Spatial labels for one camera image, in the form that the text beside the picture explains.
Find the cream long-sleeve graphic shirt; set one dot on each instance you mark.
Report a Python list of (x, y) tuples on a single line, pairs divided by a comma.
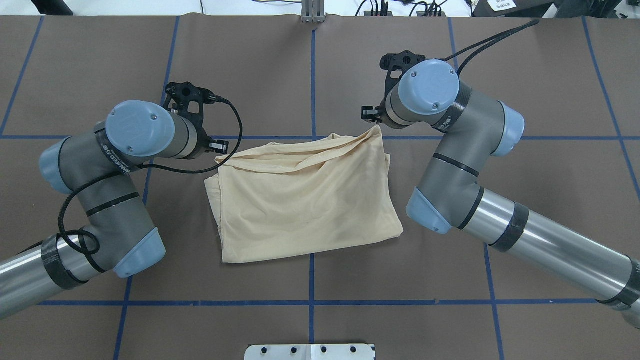
[(282, 200)]

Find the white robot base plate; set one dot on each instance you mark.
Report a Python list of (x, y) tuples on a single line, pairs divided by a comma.
[(331, 351)]

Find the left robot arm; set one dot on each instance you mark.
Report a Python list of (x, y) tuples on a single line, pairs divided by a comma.
[(103, 224)]

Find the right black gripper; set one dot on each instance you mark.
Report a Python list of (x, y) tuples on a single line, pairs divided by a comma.
[(370, 114)]

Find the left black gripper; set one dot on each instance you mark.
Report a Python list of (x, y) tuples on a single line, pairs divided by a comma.
[(202, 141)]

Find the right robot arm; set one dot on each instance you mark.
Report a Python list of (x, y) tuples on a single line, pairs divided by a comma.
[(476, 130)]

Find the aluminium frame post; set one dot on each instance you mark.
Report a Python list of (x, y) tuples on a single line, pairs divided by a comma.
[(313, 11)]

